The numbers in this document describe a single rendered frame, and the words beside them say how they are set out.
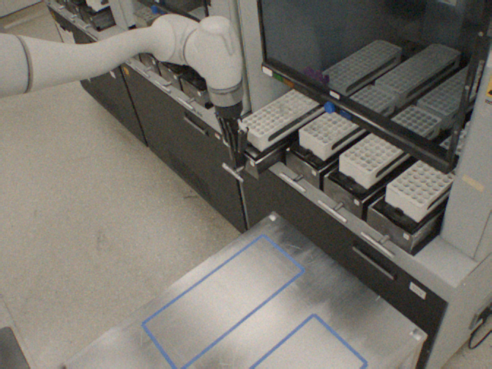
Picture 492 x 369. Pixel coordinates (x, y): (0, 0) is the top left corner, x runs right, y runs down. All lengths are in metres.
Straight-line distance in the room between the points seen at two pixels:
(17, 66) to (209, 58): 0.44
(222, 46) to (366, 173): 0.46
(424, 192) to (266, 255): 0.40
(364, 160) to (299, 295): 0.40
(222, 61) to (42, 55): 0.41
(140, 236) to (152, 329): 1.30
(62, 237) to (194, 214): 0.65
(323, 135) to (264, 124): 0.17
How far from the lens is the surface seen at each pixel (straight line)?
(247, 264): 1.10
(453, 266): 1.23
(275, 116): 1.39
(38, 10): 4.78
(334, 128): 1.35
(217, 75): 1.15
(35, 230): 2.60
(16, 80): 0.89
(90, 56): 0.96
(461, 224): 1.19
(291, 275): 1.07
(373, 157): 1.26
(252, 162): 1.35
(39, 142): 3.14
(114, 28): 2.37
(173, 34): 1.21
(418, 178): 1.23
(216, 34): 1.11
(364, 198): 1.24
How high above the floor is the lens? 1.72
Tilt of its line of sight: 45 degrees down
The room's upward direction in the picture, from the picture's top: 10 degrees counter-clockwise
